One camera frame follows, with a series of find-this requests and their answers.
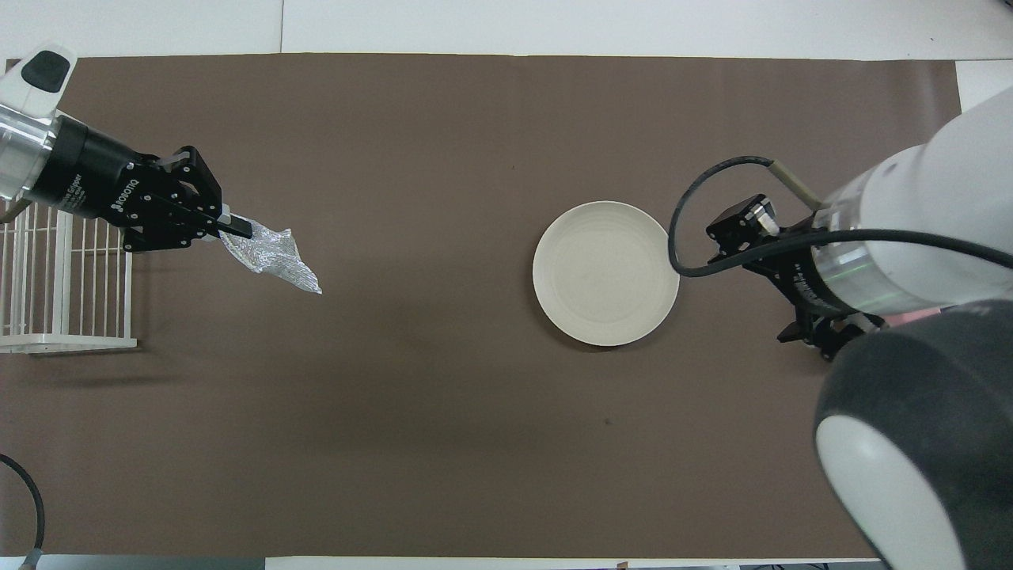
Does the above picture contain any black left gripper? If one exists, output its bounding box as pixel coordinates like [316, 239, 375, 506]
[33, 114, 256, 255]

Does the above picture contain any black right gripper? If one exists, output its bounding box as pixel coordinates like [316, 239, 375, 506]
[706, 194, 887, 363]

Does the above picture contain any silver mesh sponge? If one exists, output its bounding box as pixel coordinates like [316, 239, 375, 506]
[218, 214, 324, 296]

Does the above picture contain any cream round plate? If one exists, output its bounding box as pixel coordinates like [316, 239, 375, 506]
[532, 200, 681, 348]

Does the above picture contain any brown table mat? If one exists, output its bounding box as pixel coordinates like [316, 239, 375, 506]
[0, 52, 962, 559]

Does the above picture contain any white wire dish rack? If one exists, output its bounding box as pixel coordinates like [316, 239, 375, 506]
[0, 199, 138, 354]

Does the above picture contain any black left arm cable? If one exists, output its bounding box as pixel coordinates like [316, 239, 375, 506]
[0, 453, 47, 570]

